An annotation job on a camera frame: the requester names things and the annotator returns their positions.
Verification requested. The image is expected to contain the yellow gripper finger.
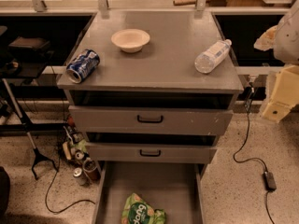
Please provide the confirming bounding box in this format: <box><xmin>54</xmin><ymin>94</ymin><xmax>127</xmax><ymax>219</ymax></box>
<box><xmin>253</xmin><ymin>25</ymin><xmax>277</xmax><ymax>51</ymax></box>
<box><xmin>262</xmin><ymin>65</ymin><xmax>299</xmax><ymax>123</ymax></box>

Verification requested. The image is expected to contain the green rice chip bag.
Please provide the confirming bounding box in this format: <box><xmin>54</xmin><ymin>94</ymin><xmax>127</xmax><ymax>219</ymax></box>
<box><xmin>121</xmin><ymin>193</ymin><xmax>166</xmax><ymax>224</ymax></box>

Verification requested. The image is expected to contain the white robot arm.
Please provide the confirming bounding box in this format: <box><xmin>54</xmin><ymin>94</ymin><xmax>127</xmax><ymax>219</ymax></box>
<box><xmin>253</xmin><ymin>0</ymin><xmax>299</xmax><ymax>123</ymax></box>

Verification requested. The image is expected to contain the grey drawer cabinet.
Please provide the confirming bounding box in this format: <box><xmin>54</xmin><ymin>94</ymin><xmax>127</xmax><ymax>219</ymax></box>
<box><xmin>56</xmin><ymin>9</ymin><xmax>245</xmax><ymax>173</ymax></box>

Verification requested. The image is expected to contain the grey open bottom drawer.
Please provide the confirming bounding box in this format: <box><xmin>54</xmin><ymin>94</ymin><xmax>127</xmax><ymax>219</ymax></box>
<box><xmin>92</xmin><ymin>161</ymin><xmax>205</xmax><ymax>224</ymax></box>

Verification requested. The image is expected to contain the grey middle drawer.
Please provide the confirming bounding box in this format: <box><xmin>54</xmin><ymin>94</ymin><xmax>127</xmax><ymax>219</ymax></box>
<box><xmin>86</xmin><ymin>142</ymin><xmax>217</xmax><ymax>164</ymax></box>

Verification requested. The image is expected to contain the grey top drawer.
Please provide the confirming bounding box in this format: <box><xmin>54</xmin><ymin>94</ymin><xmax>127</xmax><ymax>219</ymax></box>
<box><xmin>69</xmin><ymin>105</ymin><xmax>233</xmax><ymax>135</ymax></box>

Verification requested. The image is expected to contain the clear plastic water bottle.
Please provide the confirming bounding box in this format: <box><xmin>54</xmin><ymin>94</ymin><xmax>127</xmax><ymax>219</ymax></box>
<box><xmin>194</xmin><ymin>39</ymin><xmax>232</xmax><ymax>74</ymax></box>

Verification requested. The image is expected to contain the wooden stick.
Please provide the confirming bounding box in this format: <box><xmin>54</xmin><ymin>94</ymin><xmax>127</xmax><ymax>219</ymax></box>
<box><xmin>173</xmin><ymin>0</ymin><xmax>197</xmax><ymax>6</ymax></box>

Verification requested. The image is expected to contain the blue soda can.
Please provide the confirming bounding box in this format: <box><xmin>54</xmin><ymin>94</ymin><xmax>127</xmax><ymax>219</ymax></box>
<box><xmin>66</xmin><ymin>49</ymin><xmax>100</xmax><ymax>84</ymax></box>

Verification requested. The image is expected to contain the brown cup on floor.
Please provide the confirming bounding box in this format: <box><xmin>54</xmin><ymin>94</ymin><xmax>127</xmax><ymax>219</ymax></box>
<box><xmin>83</xmin><ymin>159</ymin><xmax>100</xmax><ymax>181</ymax></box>

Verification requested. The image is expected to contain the small can on floor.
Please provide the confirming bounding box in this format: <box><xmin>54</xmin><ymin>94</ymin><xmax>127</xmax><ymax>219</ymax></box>
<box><xmin>75</xmin><ymin>151</ymin><xmax>85</xmax><ymax>161</ymax></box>

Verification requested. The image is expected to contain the silver can on floor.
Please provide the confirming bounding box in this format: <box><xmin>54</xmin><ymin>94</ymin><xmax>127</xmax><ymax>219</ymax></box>
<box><xmin>73</xmin><ymin>167</ymin><xmax>87</xmax><ymax>186</ymax></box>

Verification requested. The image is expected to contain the black box on shelf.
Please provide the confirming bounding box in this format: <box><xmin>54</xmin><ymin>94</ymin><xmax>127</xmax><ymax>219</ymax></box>
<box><xmin>8</xmin><ymin>36</ymin><xmax>50</xmax><ymax>51</ymax></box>

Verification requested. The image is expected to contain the black grabber tool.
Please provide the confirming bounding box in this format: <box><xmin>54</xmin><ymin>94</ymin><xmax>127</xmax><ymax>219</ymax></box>
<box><xmin>2</xmin><ymin>78</ymin><xmax>59</xmax><ymax>180</ymax></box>

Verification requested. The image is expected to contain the black cable on floor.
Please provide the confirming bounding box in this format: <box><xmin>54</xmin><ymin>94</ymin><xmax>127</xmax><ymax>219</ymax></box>
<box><xmin>44</xmin><ymin>159</ymin><xmax>96</xmax><ymax>215</ymax></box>

